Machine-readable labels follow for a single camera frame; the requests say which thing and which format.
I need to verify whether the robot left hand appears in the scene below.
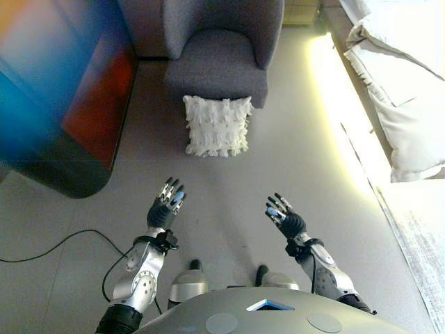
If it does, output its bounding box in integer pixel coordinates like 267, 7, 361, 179
145, 176, 187, 232

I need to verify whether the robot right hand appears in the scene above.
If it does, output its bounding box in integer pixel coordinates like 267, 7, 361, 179
265, 192, 308, 241

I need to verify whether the white fringed cushion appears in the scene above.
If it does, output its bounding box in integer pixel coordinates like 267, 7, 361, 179
182, 95, 254, 159

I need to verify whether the grey robot torso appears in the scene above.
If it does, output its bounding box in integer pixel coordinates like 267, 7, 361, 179
133, 287, 414, 334

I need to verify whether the grey white rug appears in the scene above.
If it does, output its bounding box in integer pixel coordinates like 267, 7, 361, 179
377, 180, 445, 334

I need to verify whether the grey fabric armchair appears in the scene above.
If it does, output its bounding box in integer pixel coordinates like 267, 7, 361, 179
116, 0, 285, 109

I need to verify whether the bed with white bedding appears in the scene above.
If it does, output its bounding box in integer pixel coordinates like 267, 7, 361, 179
339, 0, 445, 184

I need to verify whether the wooden nightstand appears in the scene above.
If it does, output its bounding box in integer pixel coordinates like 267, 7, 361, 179
282, 0, 321, 29

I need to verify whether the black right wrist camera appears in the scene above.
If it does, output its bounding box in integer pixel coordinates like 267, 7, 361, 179
284, 238, 302, 259

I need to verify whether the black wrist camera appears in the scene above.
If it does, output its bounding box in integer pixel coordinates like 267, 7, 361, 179
284, 238, 302, 259
158, 230, 180, 251

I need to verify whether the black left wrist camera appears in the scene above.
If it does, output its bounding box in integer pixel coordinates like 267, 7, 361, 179
158, 230, 180, 251

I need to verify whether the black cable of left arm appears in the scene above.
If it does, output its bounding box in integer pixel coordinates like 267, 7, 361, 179
0, 228, 163, 314

